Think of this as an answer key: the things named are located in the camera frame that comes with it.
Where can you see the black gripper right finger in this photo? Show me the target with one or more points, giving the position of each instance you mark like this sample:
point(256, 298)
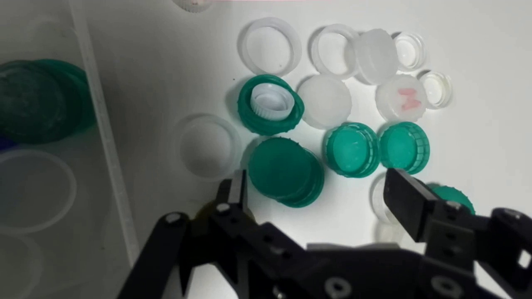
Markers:
point(409, 202)

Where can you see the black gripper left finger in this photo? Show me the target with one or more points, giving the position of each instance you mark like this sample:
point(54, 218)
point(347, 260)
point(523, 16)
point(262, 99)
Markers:
point(171, 260)

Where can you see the green bottle cap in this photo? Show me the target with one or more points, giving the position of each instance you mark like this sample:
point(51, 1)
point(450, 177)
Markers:
point(402, 147)
point(350, 150)
point(455, 195)
point(284, 172)
point(41, 102)

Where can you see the white cap with red mark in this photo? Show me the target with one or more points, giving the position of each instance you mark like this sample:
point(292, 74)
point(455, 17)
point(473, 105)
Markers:
point(399, 99)

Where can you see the small clear cap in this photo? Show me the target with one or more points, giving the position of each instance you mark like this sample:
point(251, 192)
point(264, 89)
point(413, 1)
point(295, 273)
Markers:
point(435, 89)
point(409, 51)

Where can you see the white bottle cap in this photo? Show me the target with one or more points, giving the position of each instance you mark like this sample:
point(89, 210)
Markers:
point(374, 56)
point(192, 4)
point(324, 102)

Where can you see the green cap holding white cap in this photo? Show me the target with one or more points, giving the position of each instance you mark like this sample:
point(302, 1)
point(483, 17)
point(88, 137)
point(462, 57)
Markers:
point(246, 114)

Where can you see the small white cap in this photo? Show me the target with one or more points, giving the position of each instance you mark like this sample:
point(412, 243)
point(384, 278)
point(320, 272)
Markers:
point(272, 102)

